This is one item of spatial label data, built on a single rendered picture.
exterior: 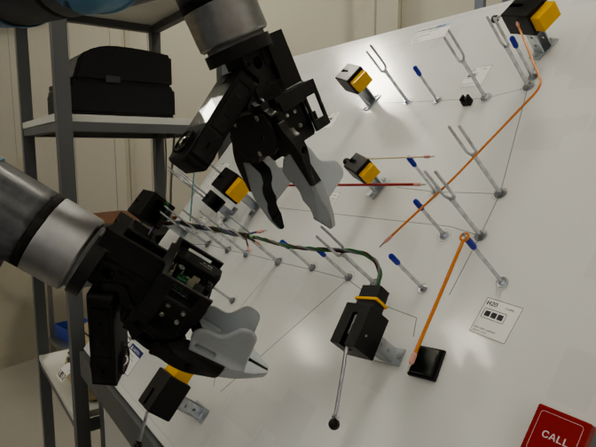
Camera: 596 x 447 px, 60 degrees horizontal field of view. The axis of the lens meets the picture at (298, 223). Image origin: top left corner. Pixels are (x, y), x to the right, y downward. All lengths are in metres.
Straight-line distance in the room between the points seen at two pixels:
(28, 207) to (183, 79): 4.15
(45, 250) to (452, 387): 0.46
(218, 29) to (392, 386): 0.46
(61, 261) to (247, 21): 0.28
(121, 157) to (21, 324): 1.90
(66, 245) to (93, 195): 5.18
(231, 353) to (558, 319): 0.36
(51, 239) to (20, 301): 3.35
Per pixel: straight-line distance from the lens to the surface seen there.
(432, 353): 0.67
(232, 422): 0.87
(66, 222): 0.49
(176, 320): 0.50
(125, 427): 1.15
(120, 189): 5.14
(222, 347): 0.52
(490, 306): 0.68
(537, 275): 0.68
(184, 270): 0.50
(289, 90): 0.56
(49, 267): 0.50
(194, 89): 4.50
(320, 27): 3.78
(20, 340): 3.90
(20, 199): 0.50
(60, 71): 1.43
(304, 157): 0.52
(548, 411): 0.57
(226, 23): 0.53
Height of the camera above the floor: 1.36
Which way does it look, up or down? 8 degrees down
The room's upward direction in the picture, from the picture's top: straight up
